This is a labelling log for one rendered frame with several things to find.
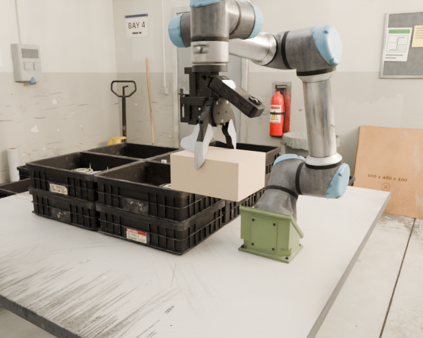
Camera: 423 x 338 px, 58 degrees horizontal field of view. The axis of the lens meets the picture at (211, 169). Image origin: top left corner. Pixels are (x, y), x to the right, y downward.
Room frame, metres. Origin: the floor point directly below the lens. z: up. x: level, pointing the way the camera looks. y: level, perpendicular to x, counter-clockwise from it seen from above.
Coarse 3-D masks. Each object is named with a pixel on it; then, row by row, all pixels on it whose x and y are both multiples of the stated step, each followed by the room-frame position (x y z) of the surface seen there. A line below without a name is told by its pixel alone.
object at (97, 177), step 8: (144, 160) 1.60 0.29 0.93; (120, 168) 1.46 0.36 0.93; (96, 176) 1.33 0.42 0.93; (104, 176) 1.33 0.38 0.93; (112, 184) 1.29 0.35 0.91; (120, 184) 1.27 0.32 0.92; (128, 184) 1.26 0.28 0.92; (136, 184) 1.24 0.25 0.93; (144, 184) 1.22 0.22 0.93; (152, 192) 1.20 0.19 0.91; (160, 192) 1.19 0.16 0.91; (168, 192) 1.17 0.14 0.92; (176, 192) 1.15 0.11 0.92; (184, 192) 1.16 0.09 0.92
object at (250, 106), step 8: (216, 80) 0.76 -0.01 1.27; (224, 80) 0.77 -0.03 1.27; (216, 88) 0.76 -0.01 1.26; (224, 88) 0.75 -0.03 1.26; (232, 88) 0.75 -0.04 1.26; (240, 88) 0.78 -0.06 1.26; (224, 96) 0.75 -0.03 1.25; (232, 96) 0.74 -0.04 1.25; (240, 96) 0.74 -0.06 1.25; (248, 96) 0.76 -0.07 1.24; (232, 104) 0.74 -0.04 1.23; (240, 104) 0.74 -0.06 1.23; (248, 104) 0.73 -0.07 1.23; (256, 104) 0.73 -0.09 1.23; (248, 112) 0.73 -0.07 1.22; (256, 112) 0.73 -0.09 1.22
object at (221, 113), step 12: (192, 72) 0.80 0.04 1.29; (204, 72) 0.78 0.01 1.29; (216, 72) 0.79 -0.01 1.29; (192, 84) 0.80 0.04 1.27; (204, 84) 0.78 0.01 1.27; (192, 96) 0.79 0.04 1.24; (204, 96) 0.78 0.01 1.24; (216, 96) 0.77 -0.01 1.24; (180, 108) 0.79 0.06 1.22; (192, 108) 0.78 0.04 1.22; (204, 108) 0.76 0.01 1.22; (216, 108) 0.76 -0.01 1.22; (228, 108) 0.80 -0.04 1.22; (192, 120) 0.78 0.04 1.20; (216, 120) 0.76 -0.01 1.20; (228, 120) 0.80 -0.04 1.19
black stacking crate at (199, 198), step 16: (112, 176) 1.42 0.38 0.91; (128, 176) 1.49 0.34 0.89; (144, 176) 1.58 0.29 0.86; (160, 176) 1.54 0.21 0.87; (112, 192) 1.31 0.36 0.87; (128, 192) 1.27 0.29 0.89; (144, 192) 1.24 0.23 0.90; (128, 208) 1.27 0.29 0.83; (144, 208) 1.23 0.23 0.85; (160, 208) 1.20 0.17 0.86; (176, 208) 1.16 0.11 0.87; (192, 208) 1.22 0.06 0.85; (208, 208) 1.29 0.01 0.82
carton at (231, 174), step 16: (176, 160) 0.77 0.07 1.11; (192, 160) 0.74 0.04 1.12; (208, 160) 0.72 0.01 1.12; (224, 160) 0.71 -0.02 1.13; (240, 160) 0.71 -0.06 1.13; (256, 160) 0.76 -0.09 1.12; (176, 176) 0.77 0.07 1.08; (192, 176) 0.75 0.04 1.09; (208, 176) 0.72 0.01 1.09; (224, 176) 0.71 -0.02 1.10; (240, 176) 0.70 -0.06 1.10; (256, 176) 0.76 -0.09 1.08; (192, 192) 0.75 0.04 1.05; (208, 192) 0.72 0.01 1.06; (224, 192) 0.71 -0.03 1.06; (240, 192) 0.70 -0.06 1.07
